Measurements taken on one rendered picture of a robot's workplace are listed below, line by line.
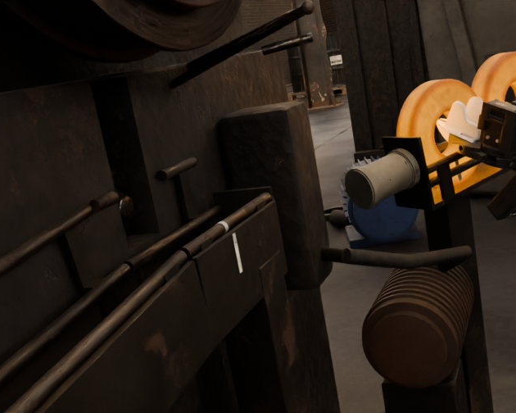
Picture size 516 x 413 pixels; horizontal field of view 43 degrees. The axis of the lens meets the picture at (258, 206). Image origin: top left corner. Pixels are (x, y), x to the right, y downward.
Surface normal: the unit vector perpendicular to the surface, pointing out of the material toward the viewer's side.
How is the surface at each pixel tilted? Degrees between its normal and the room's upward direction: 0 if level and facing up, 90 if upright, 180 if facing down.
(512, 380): 0
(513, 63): 90
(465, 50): 90
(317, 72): 90
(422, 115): 90
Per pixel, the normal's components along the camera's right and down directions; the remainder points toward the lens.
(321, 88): -0.38, 0.27
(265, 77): 0.90, -0.07
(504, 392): -0.18, -0.96
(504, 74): 0.52, 0.10
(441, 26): -0.59, 0.28
